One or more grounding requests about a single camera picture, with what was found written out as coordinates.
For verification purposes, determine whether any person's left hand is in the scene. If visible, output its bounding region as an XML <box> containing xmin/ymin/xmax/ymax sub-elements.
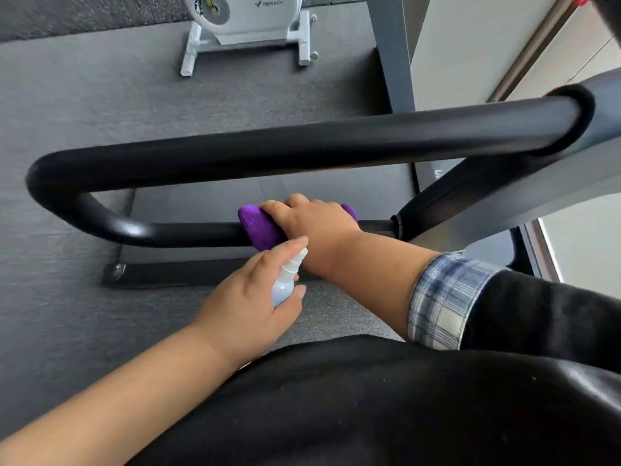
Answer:
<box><xmin>191</xmin><ymin>236</ymin><xmax>310</xmax><ymax>372</ymax></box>

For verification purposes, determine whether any person's right hand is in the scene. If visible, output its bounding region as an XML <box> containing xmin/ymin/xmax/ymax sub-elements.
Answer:
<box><xmin>260</xmin><ymin>193</ymin><xmax>363</xmax><ymax>280</ymax></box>

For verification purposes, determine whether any white spray bottle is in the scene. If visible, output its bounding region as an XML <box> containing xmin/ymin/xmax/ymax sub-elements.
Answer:
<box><xmin>270</xmin><ymin>247</ymin><xmax>309</xmax><ymax>307</ymax></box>

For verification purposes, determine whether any purple cleaning cloth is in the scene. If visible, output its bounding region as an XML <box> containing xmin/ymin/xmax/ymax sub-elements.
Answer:
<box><xmin>237</xmin><ymin>204</ymin><xmax>360</xmax><ymax>252</ymax></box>

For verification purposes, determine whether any person's left forearm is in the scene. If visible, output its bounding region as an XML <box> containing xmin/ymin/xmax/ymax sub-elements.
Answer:
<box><xmin>0</xmin><ymin>325</ymin><xmax>239</xmax><ymax>466</ymax></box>

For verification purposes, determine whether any person's right forearm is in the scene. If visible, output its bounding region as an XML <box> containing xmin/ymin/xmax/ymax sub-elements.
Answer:
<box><xmin>310</xmin><ymin>230</ymin><xmax>440</xmax><ymax>341</ymax></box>

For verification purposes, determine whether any black machine base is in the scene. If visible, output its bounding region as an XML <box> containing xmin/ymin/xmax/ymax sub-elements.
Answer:
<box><xmin>101</xmin><ymin>162</ymin><xmax>421</xmax><ymax>289</ymax></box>

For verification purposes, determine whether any person's black jacket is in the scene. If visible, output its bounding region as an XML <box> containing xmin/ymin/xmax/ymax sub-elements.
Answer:
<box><xmin>127</xmin><ymin>269</ymin><xmax>621</xmax><ymax>466</ymax></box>

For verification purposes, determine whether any plaid shirt cuff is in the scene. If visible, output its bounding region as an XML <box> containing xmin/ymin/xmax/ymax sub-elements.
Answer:
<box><xmin>407</xmin><ymin>253</ymin><xmax>506</xmax><ymax>351</ymax></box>

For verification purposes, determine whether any white exercise bike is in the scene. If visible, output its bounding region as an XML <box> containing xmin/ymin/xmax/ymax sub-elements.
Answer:
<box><xmin>179</xmin><ymin>0</ymin><xmax>319</xmax><ymax>77</ymax></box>

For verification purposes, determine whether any black machine console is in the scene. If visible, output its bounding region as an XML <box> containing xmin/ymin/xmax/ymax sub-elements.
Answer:
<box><xmin>589</xmin><ymin>0</ymin><xmax>621</xmax><ymax>48</ymax></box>

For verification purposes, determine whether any black padded handlebar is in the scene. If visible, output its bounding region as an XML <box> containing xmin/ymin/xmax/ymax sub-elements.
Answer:
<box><xmin>25</xmin><ymin>83</ymin><xmax>596</xmax><ymax>249</ymax></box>

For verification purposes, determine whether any grey metal post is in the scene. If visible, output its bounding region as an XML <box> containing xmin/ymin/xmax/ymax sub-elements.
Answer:
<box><xmin>365</xmin><ymin>0</ymin><xmax>417</xmax><ymax>114</ymax></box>

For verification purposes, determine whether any brown window frame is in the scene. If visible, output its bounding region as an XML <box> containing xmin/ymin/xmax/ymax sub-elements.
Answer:
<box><xmin>487</xmin><ymin>0</ymin><xmax>579</xmax><ymax>103</ymax></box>

